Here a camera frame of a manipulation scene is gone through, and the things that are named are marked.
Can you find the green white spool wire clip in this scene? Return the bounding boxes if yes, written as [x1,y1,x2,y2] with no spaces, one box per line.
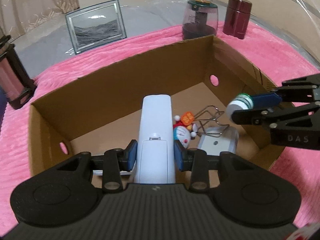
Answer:
[225,93,254,119]

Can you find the clear box of floss picks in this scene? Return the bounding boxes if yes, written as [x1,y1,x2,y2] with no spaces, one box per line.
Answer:
[93,170,132,176]

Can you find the white square night light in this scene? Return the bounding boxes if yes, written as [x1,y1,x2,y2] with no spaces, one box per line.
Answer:
[197,126,239,156]

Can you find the white power bank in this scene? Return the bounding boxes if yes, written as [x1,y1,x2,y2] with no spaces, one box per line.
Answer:
[134,94,176,184]

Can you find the red Doraemon figurine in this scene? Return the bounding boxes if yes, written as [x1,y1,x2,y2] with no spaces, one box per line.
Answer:
[173,111,197,148]

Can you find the brown cardboard box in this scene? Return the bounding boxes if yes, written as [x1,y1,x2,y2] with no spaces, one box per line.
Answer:
[28,36,276,175]

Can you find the dark red cylindrical canister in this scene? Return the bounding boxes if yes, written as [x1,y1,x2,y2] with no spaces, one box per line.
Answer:
[223,0,252,40]

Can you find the clear jar green lid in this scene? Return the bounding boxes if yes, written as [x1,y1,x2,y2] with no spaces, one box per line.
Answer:
[182,0,219,40]

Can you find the silver framed sand picture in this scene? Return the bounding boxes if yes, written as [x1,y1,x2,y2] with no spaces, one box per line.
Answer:
[65,0,127,54]

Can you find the steel thermos black handle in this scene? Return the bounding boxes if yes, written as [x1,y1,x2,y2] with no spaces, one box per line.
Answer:
[1,29,37,109]

